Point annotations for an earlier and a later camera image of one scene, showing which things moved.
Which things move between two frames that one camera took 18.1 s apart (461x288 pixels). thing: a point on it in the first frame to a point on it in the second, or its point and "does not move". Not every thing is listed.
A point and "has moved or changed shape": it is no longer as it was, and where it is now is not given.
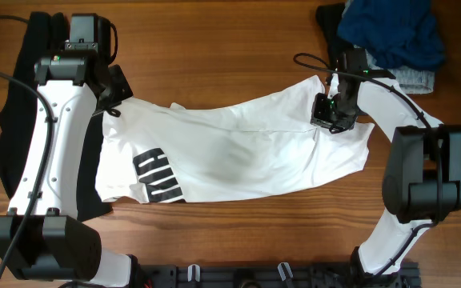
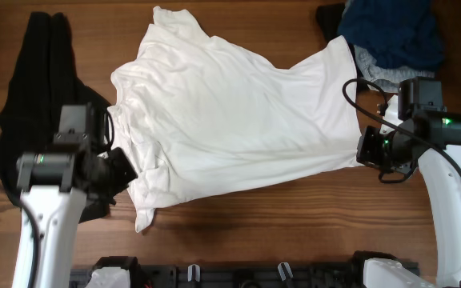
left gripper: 124,90 to 128,174
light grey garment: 411,81 does not move
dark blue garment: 404,34 does not move
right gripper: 321,114 to 366,153
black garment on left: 45,34 does not move
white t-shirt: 251,147 has moved or changed shape
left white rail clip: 197,270 does not move
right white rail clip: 282,271 does not move
